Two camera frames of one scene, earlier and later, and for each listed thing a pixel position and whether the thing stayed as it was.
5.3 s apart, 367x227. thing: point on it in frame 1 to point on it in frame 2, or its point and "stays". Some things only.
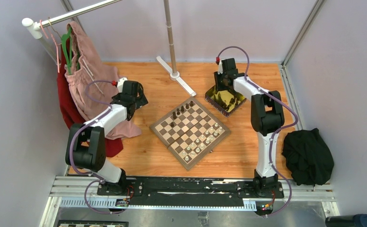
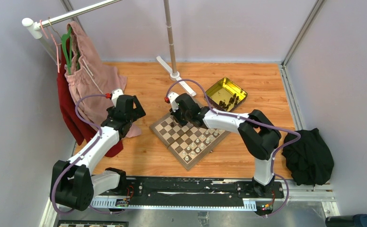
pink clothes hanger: [57, 45] stays
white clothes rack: [34, 28] stays
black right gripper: [218, 74] to [175, 114]
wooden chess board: [190, 132] stays
